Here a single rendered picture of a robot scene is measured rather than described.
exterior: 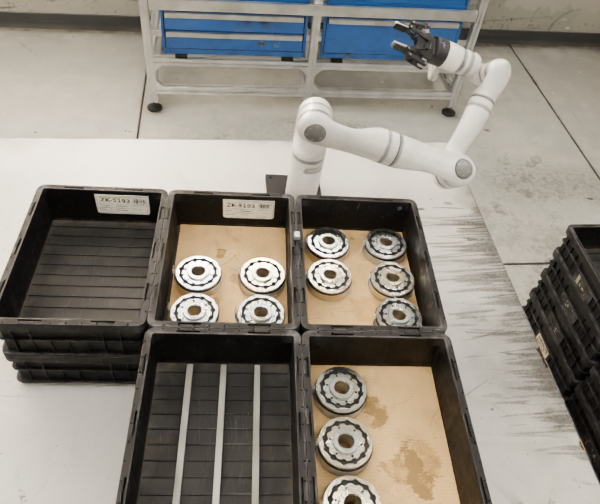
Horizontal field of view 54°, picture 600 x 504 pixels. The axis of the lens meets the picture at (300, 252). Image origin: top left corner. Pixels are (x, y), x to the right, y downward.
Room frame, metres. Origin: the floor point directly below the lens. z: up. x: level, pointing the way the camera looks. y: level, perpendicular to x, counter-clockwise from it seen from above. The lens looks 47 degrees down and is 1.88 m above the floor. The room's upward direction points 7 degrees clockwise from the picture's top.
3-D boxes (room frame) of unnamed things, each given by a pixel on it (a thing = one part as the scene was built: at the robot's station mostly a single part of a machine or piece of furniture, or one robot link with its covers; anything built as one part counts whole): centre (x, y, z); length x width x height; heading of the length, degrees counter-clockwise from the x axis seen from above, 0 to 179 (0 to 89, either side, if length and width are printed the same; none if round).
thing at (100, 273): (0.83, 0.45, 0.87); 0.40 x 0.30 x 0.11; 7
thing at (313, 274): (0.90, -0.07, 0.86); 0.10 x 0.10 x 0.01
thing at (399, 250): (1.03, -0.20, 0.86); 0.10 x 0.10 x 0.01
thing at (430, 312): (0.91, -0.14, 0.87); 0.40 x 0.30 x 0.11; 7
